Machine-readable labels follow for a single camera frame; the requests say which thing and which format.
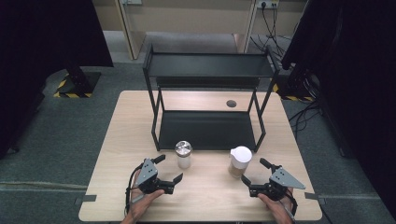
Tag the black curtain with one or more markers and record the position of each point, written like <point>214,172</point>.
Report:
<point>31,62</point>
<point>358,77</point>

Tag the black metal two-tier shelf rack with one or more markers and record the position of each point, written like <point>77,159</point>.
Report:
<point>205,129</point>

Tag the black stand base hazard tape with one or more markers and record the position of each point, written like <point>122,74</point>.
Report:
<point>77,85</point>
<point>292,90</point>

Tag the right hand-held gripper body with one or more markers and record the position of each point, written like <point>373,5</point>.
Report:
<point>280,183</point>

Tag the white-lidded jar with brown contents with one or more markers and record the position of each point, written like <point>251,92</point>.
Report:
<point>240,155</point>

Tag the grey tape piece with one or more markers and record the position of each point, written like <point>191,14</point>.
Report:
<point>313,196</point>
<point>85,199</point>

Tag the round dark table grommet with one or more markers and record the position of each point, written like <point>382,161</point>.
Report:
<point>231,103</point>

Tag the person's right hand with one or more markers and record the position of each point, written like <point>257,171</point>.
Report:
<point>278,208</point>

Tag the beige desk frame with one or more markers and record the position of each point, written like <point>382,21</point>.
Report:
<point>186,18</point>

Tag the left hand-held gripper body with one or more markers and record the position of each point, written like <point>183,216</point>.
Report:
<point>149,180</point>

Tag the glass jar with metal lid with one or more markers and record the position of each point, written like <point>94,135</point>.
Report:
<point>183,158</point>

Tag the white wall socket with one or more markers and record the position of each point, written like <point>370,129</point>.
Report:
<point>267,3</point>

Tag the person's left hand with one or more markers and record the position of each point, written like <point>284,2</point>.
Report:
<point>141,202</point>

